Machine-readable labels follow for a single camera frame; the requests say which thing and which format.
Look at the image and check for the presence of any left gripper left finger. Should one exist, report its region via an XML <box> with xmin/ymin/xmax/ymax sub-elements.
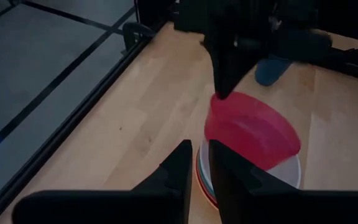
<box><xmin>11</xmin><ymin>139</ymin><xmax>194</xmax><ymax>224</ymax></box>

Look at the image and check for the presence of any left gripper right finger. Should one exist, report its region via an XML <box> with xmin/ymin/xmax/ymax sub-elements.
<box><xmin>208</xmin><ymin>139</ymin><xmax>358</xmax><ymax>224</ymax></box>

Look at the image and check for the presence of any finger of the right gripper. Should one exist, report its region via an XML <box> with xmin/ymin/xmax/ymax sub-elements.
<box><xmin>202</xmin><ymin>39</ymin><xmax>230</xmax><ymax>101</ymax></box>
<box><xmin>227</xmin><ymin>40</ymin><xmax>261</xmax><ymax>94</ymax></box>

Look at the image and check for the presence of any blue plastic cup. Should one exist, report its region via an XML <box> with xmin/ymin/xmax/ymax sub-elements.
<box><xmin>254</xmin><ymin>57</ymin><xmax>295</xmax><ymax>87</ymax></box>

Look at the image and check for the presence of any white plastic bowl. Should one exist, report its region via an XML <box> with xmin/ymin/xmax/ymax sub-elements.
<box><xmin>198</xmin><ymin>139</ymin><xmax>302</xmax><ymax>191</ymax></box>

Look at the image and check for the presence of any teal plastic bowl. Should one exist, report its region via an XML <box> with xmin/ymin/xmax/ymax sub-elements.
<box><xmin>197</xmin><ymin>154</ymin><xmax>217</xmax><ymax>200</ymax></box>

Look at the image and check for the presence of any red-orange plastic bowl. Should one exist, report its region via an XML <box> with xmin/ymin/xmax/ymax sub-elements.
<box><xmin>195</xmin><ymin>148</ymin><xmax>221</xmax><ymax>210</ymax></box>

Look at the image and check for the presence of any pink plastic bowl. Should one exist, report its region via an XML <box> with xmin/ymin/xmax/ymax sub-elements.
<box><xmin>203</xmin><ymin>91</ymin><xmax>303</xmax><ymax>172</ymax></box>

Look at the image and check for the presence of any black metal table frame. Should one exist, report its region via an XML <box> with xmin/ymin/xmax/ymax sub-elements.
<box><xmin>0</xmin><ymin>18</ymin><xmax>358</xmax><ymax>224</ymax></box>

